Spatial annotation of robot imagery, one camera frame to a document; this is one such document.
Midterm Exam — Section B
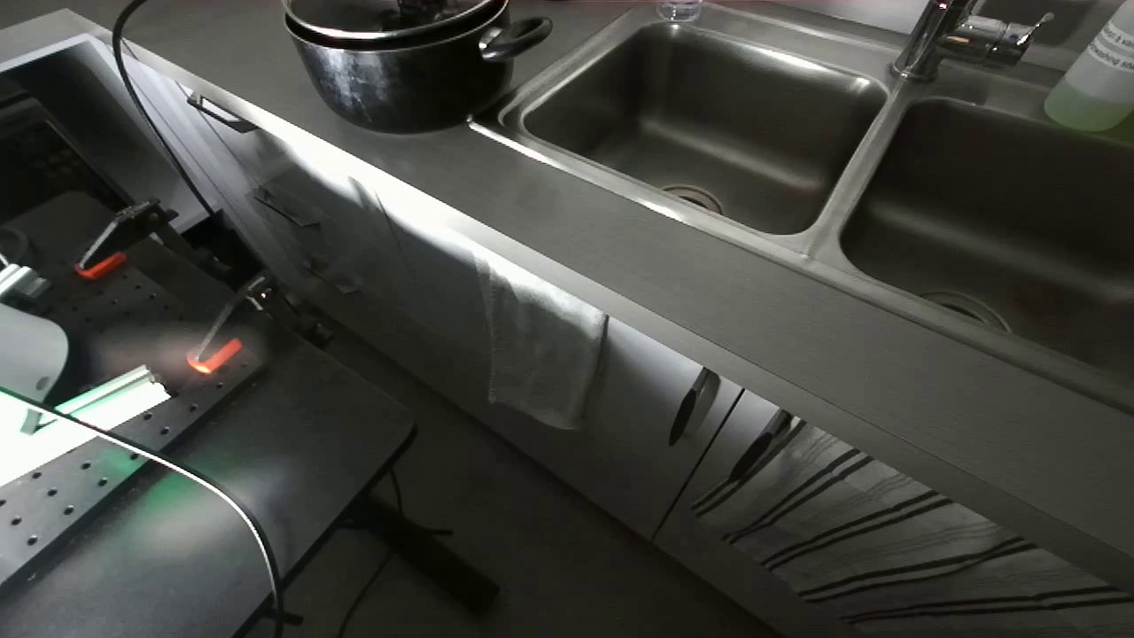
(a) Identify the glass pot lid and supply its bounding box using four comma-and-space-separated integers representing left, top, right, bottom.
280, 0, 516, 51

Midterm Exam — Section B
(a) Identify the black cooking pot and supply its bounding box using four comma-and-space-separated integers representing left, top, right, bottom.
280, 0, 558, 136

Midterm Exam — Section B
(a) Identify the white hanging towel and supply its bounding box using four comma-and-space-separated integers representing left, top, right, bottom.
482, 262, 615, 434

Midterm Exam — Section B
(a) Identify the stainless steel double sink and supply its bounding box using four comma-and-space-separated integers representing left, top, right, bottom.
492, 11, 1134, 411

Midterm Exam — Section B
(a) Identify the black robot table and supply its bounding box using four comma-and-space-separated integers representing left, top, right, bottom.
0, 334, 417, 638

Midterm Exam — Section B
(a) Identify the chrome sink faucet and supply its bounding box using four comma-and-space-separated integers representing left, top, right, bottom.
895, 0, 1057, 86

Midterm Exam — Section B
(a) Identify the aluminium profile bar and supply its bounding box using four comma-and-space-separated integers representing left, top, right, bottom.
17, 363, 177, 436

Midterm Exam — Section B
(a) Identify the perforated mounting plate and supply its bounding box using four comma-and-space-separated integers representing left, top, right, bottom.
0, 364, 240, 587

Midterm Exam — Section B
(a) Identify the green soap bottle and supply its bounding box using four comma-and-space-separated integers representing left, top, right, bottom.
1042, 0, 1134, 136

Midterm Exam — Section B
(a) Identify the black cabinet handle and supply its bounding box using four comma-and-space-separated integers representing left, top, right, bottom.
666, 364, 725, 450
727, 407, 798, 487

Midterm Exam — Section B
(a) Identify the orange handled clamp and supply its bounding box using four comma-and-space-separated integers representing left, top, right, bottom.
185, 278, 277, 379
70, 197, 182, 284

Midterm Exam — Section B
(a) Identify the grey curved cable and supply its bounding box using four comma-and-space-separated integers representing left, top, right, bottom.
0, 379, 293, 631

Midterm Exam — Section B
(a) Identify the silver drawer handle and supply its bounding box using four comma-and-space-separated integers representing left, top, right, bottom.
185, 89, 259, 136

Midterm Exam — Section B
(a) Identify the black hanging cable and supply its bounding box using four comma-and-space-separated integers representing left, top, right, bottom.
108, 0, 228, 228

